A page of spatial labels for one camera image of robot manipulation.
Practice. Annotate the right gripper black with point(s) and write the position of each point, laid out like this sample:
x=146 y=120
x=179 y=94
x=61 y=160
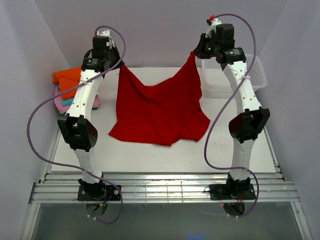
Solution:
x=199 y=52

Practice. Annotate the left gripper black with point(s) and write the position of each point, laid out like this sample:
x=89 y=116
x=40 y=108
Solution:
x=115 y=50

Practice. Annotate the red t shirt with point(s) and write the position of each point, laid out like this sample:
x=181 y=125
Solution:
x=160 y=114

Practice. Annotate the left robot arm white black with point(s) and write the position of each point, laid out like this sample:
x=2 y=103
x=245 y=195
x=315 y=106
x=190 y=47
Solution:
x=76 y=127

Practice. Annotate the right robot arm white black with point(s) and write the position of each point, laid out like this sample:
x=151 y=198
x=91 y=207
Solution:
x=219 y=43

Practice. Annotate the white plastic basket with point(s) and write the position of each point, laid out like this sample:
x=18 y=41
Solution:
x=215 y=84

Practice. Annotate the orange folded t shirt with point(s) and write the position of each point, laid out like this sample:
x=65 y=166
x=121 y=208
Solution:
x=67 y=79

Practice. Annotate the teal folded t shirt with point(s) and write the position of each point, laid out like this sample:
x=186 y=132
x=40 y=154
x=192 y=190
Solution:
x=67 y=102

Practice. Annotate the pink folded t shirt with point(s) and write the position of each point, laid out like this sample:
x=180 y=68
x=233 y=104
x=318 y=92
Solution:
x=64 y=109

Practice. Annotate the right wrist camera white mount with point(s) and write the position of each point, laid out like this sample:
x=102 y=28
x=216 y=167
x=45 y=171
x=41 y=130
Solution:
x=212 y=22

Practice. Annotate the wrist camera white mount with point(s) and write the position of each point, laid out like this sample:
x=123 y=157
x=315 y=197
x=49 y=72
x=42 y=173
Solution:
x=212 y=22
x=103 y=33

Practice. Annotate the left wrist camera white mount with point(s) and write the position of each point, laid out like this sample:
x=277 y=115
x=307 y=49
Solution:
x=103 y=33

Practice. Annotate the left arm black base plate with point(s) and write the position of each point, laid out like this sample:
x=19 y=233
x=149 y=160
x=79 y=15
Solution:
x=110 y=192

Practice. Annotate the aluminium frame rail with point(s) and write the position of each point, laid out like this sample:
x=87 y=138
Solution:
x=156 y=174

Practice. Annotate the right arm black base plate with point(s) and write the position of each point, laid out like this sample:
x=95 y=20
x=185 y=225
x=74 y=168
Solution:
x=222 y=192

